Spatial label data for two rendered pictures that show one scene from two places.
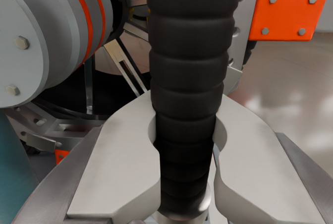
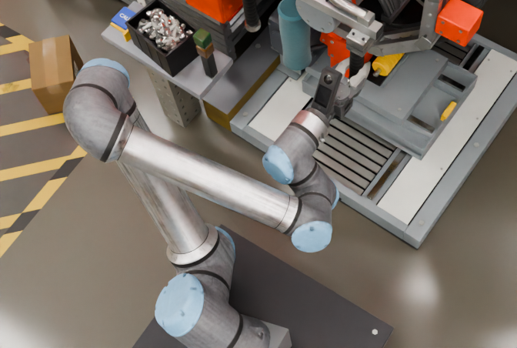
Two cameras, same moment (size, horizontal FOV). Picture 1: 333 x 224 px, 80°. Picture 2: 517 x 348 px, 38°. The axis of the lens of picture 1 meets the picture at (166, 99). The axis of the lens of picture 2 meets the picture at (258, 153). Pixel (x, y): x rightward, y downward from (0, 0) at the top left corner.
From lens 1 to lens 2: 180 cm
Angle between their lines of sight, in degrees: 42
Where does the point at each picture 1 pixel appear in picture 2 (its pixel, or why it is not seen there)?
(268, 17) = (441, 28)
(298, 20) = (456, 35)
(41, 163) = not seen: hidden behind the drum
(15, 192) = (301, 48)
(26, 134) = not seen: hidden behind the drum
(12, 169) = (304, 37)
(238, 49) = (429, 32)
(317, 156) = not seen: outside the picture
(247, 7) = (432, 19)
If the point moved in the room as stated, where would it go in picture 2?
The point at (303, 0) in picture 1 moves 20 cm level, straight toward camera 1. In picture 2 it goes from (457, 29) to (385, 59)
